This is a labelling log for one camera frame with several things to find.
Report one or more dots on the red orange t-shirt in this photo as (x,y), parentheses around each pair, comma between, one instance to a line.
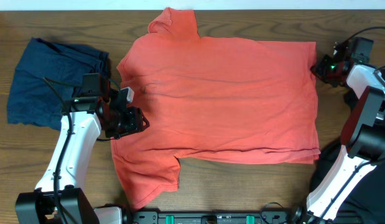
(223,99)

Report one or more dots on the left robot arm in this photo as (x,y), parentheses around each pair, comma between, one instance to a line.
(58,196)

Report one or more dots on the folded navy blue garment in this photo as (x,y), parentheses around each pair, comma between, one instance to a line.
(46,74)

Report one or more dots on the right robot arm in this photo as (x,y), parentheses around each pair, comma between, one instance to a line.
(357,50)

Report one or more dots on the black garment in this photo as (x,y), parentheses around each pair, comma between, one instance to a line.
(360,180)

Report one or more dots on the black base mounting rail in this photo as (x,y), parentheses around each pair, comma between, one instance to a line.
(272,212)

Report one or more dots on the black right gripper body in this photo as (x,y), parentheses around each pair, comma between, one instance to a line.
(326,70)

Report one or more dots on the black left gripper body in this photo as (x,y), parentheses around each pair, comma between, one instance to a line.
(122,122)

